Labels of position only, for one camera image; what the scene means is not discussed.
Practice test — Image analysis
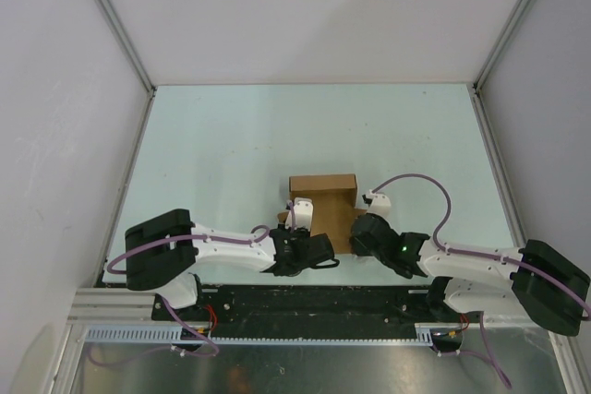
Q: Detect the aluminium corner post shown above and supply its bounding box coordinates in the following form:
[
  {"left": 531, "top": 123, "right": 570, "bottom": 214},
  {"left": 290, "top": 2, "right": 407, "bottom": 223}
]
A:
[
  {"left": 68, "top": 0, "right": 157, "bottom": 99},
  {"left": 473, "top": 0, "right": 536, "bottom": 93}
]

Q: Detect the brown cardboard box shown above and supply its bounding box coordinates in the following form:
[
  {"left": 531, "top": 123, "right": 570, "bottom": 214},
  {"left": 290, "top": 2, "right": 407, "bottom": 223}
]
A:
[{"left": 288, "top": 173, "right": 365, "bottom": 255}]

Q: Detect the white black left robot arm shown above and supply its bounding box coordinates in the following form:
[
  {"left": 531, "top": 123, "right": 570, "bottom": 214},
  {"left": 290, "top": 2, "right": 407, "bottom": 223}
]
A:
[{"left": 120, "top": 209, "right": 340, "bottom": 320}]

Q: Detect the aluminium rail right side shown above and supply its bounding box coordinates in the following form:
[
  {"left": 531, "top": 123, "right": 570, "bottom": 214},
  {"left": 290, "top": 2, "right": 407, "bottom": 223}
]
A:
[{"left": 467, "top": 84, "right": 528, "bottom": 248}]

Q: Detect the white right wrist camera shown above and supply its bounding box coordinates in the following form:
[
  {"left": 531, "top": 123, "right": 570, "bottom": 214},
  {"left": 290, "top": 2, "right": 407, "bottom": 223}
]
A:
[{"left": 362, "top": 190, "right": 392, "bottom": 220}]

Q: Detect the aluminium front rail profile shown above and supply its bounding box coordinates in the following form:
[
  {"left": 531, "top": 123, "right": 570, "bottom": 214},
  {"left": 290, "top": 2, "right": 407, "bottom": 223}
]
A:
[{"left": 68, "top": 288, "right": 155, "bottom": 323}]

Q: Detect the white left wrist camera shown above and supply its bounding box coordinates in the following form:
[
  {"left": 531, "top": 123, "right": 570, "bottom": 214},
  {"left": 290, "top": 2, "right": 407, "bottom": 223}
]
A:
[{"left": 284, "top": 197, "right": 314, "bottom": 236}]

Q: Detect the grey slotted cable duct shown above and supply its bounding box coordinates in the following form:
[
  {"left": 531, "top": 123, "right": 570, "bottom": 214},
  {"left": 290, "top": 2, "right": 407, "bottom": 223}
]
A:
[{"left": 85, "top": 325, "right": 459, "bottom": 347}]

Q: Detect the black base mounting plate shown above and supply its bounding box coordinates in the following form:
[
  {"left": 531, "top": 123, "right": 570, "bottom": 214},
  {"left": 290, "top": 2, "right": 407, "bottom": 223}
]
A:
[{"left": 91, "top": 281, "right": 484, "bottom": 327}]

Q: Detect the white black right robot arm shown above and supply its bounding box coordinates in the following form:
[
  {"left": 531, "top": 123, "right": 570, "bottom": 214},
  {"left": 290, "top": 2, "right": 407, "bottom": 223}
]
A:
[{"left": 349, "top": 213, "right": 590, "bottom": 337}]

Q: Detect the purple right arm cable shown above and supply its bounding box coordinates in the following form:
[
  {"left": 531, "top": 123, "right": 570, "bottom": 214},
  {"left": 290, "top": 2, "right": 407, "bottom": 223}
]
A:
[{"left": 371, "top": 173, "right": 591, "bottom": 390}]

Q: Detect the aluminium corner post right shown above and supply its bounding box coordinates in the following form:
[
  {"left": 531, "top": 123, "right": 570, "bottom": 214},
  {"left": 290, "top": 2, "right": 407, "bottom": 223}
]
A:
[{"left": 473, "top": 0, "right": 536, "bottom": 93}]

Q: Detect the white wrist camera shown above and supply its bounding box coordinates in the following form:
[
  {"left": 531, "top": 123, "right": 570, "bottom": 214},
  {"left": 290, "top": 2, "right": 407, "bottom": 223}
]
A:
[
  {"left": 284, "top": 197, "right": 314, "bottom": 236},
  {"left": 362, "top": 190, "right": 392, "bottom": 220}
]

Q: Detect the aluminium corner post left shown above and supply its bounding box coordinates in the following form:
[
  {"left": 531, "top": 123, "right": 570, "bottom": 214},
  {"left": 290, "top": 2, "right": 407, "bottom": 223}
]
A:
[{"left": 68, "top": 0, "right": 157, "bottom": 99}]

